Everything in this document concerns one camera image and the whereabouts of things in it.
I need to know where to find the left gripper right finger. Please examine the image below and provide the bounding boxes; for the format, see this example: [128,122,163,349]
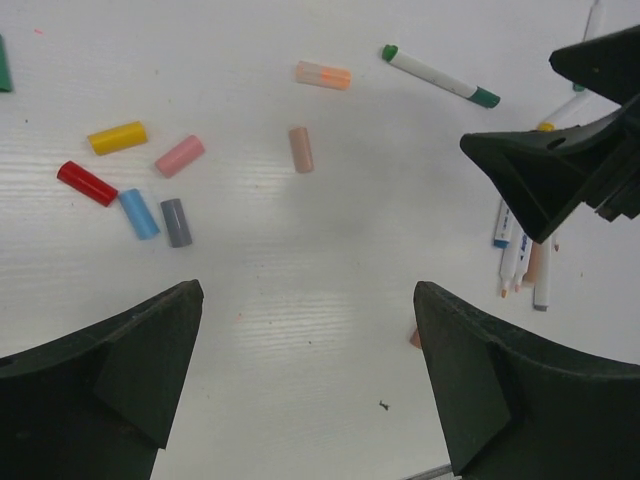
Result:
[414,281,639,479]

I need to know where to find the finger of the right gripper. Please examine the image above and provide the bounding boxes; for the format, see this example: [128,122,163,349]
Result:
[460,96,639,243]
[549,25,640,105]

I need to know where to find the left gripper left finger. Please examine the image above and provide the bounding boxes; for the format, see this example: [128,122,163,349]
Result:
[1,280,204,479]

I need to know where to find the dark green marker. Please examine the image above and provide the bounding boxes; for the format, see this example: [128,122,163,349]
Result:
[572,0,607,94]

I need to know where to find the yellow cap marker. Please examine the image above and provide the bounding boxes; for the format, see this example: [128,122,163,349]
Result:
[536,91,593,132]

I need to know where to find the beige cap marker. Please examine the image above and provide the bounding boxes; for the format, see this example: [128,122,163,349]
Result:
[513,233,533,292]

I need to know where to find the light blue cap marker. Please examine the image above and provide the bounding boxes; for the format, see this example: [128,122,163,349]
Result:
[493,200,515,249]

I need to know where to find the orange clear cap marker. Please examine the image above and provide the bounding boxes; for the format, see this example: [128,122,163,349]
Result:
[522,242,542,288]

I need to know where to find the brown cap marker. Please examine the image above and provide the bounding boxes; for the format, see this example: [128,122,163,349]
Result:
[499,224,524,298]

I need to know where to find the grey cap marker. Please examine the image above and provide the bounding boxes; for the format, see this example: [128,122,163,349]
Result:
[533,239,553,312]

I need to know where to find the brown pen cap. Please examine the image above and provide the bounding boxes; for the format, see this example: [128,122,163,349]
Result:
[409,328,422,349]

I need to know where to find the green cap marker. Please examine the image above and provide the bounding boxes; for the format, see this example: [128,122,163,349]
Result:
[381,44,501,109]

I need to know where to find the light blue pen cap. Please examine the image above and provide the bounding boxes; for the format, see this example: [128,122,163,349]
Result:
[118,189,160,240]

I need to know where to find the orange clear pen cap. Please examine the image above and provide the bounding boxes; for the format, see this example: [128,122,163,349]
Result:
[295,61,352,91]

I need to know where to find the red pen cap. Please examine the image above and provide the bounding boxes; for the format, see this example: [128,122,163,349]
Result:
[57,161,118,207]

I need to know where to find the beige pen cap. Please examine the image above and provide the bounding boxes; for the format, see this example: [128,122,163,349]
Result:
[288,127,314,174]

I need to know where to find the yellow pen cap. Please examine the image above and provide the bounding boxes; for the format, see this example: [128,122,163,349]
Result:
[88,121,148,156]

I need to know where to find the pink pen cap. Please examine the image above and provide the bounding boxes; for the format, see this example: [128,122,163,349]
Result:
[154,135,205,178]

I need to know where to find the dark green pen cap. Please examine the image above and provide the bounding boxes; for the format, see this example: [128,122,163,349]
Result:
[0,36,13,93]

